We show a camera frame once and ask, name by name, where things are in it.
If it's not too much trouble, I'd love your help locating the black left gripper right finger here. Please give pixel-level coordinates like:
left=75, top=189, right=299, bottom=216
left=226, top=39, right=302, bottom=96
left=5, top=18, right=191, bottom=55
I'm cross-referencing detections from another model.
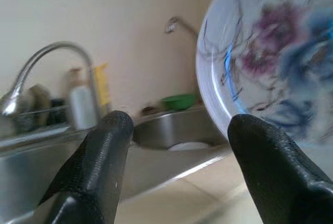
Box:
left=228, top=114, right=333, bottom=224

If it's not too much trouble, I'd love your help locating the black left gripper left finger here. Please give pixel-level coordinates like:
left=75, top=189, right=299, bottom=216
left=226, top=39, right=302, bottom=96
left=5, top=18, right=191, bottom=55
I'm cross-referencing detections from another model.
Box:
left=39, top=110, right=135, bottom=224

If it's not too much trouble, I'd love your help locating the floral white deep plate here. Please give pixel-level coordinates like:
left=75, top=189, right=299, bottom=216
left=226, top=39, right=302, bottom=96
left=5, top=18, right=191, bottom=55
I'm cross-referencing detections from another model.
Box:
left=195, top=0, right=333, bottom=149

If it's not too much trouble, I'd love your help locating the white pump bottle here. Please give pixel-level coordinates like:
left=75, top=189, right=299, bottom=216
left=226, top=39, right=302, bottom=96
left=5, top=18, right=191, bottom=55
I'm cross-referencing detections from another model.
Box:
left=66, top=69, right=98, bottom=131

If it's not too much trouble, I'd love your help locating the stainless steel double sink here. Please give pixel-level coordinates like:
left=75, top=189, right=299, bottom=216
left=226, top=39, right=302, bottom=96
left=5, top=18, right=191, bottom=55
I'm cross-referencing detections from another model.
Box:
left=0, top=106, right=235, bottom=224

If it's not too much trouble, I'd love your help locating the yellow detergent bottle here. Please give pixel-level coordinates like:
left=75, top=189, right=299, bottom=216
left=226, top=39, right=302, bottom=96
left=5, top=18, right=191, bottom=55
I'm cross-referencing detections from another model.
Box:
left=93, top=62, right=111, bottom=115

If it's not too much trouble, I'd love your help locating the white ceramic bowl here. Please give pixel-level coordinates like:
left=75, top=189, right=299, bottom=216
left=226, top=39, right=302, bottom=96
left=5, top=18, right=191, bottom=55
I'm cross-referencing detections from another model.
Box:
left=166, top=142, right=209, bottom=152

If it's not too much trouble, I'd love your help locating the green plastic bowl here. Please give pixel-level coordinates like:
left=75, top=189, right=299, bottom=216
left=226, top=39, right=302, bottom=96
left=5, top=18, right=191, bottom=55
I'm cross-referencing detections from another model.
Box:
left=160, top=93, right=197, bottom=111

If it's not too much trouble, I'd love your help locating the slim curved steel faucet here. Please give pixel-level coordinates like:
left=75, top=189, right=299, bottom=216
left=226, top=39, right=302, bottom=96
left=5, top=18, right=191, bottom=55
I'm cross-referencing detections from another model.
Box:
left=164, top=17, right=200, bottom=42

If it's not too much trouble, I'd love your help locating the wire sink rack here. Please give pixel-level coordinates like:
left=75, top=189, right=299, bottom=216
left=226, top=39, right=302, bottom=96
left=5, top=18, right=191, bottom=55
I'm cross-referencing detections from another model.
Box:
left=12, top=104, right=72, bottom=136

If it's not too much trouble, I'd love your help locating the flexible hose steel faucet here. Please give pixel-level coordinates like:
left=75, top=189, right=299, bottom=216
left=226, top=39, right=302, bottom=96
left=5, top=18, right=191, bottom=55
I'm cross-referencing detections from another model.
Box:
left=0, top=41, right=102, bottom=120

